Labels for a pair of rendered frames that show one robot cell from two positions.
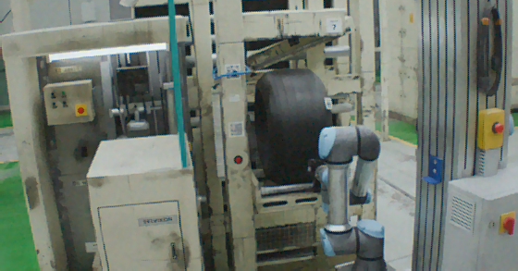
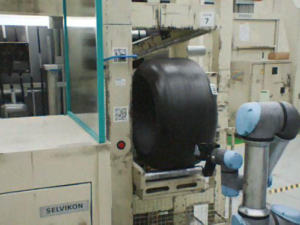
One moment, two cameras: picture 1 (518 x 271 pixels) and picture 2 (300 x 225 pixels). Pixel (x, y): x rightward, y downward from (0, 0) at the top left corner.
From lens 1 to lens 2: 75 cm
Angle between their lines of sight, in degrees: 12
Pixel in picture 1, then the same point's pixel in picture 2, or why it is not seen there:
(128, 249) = not seen: outside the picture
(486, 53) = not seen: outside the picture
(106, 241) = not seen: outside the picture
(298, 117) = (187, 100)
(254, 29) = (134, 17)
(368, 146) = (294, 123)
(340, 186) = (262, 165)
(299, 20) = (175, 12)
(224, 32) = (113, 12)
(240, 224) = (119, 212)
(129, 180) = (32, 159)
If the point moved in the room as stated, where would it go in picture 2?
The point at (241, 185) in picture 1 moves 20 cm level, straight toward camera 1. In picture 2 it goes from (122, 171) to (130, 184)
